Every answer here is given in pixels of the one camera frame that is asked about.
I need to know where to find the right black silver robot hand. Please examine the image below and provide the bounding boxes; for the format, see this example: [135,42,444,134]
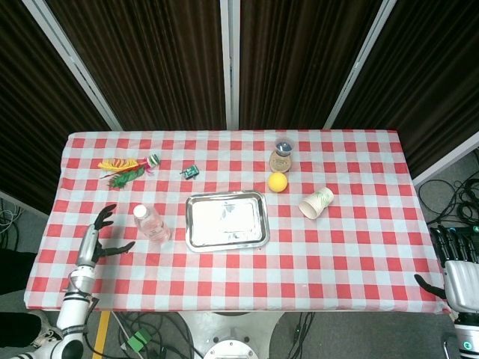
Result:
[414,224,479,312]

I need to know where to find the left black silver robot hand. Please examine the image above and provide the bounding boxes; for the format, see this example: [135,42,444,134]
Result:
[76,203,136,269]

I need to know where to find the clear plastic bottle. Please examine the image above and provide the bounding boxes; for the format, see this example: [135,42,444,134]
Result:
[132,204,172,244]

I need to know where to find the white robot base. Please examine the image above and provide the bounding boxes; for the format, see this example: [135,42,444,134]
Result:
[179,310,286,359]

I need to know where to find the rectangular metal tray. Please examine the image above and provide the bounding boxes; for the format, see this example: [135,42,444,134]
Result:
[184,190,271,253]

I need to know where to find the small jar with lid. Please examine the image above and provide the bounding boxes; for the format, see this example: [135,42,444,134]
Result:
[268,137,293,174]

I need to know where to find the colourful feather shuttlecock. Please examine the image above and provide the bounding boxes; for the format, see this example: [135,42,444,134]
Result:
[97,153,161,190]

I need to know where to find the black white sneaker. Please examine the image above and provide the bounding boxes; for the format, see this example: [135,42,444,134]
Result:
[28,310,64,349]

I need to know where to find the green floor plug box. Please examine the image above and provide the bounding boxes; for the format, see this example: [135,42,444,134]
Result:
[126,328,153,352]

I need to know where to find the red white checkered tablecloth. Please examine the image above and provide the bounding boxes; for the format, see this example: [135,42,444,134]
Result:
[24,129,452,313]

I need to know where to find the dark brown corrugated panel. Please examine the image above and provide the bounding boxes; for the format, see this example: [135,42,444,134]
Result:
[45,0,228,132]
[332,0,479,177]
[239,0,383,131]
[0,0,113,215]

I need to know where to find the stacked white paper cups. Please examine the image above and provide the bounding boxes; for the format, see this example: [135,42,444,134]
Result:
[298,186,335,220]

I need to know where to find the yellow ball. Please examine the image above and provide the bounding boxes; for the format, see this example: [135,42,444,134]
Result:
[267,171,289,194]

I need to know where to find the black cable bundle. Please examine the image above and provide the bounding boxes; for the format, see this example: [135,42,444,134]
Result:
[417,170,479,225]

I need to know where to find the grey white cable bundle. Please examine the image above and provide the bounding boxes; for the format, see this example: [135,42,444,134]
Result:
[0,197,24,242]

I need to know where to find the black floor cables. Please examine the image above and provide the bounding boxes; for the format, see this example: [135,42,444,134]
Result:
[84,310,205,359]

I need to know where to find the white partition post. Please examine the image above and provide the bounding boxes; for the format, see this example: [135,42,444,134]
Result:
[21,0,123,132]
[219,0,241,130]
[323,0,397,130]
[411,140,479,187]

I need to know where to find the black hanging cable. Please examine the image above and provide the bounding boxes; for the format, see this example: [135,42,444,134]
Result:
[287,312,316,359]

